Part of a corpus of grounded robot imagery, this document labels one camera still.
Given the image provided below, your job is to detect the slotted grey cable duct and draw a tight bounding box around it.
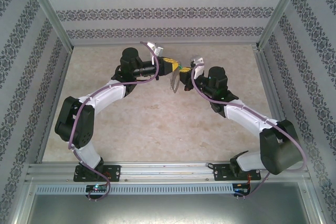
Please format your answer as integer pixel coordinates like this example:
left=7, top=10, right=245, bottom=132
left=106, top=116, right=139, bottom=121
left=35, top=184, right=234, bottom=195

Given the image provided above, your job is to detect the aluminium mounting rail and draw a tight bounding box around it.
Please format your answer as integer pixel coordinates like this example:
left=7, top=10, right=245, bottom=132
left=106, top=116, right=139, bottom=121
left=26, top=162, right=309, bottom=183

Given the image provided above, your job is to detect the aluminium frame post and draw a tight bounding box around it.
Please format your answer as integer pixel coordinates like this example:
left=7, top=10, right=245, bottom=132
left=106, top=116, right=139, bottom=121
left=22, top=0, right=74, bottom=51
left=256, top=0, right=308, bottom=51

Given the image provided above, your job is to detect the grey sheet metal panel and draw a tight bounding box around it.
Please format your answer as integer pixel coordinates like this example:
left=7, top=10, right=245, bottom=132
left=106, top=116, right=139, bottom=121
left=15, top=194, right=323, bottom=224

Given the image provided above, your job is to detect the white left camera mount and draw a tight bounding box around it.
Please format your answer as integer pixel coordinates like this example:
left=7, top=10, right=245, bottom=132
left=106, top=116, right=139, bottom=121
left=146, top=41, right=159, bottom=64

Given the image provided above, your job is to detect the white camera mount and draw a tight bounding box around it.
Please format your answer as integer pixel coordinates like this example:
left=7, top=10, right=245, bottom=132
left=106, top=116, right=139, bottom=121
left=191, top=62, right=206, bottom=78
left=146, top=41, right=159, bottom=64

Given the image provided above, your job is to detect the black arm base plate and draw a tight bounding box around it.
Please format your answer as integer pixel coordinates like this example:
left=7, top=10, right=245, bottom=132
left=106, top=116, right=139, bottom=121
left=73, top=165, right=122, bottom=183
left=214, top=165, right=262, bottom=182

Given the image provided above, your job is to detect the small circuit board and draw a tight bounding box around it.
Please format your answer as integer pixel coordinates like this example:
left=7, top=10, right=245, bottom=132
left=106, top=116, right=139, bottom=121
left=234, top=183, right=251, bottom=195
left=86, top=184, right=108, bottom=193

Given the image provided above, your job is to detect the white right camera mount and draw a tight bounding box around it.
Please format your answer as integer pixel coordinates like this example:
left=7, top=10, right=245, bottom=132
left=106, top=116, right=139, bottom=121
left=191, top=62, right=206, bottom=78

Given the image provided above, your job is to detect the aluminium table side rail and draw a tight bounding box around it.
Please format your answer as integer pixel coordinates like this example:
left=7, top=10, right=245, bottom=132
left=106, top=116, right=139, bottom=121
left=35, top=49, right=71, bottom=164
left=251, top=45, right=320, bottom=190

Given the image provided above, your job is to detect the metal keyring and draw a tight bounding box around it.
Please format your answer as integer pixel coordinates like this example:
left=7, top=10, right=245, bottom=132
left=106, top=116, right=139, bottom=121
left=169, top=68, right=182, bottom=94

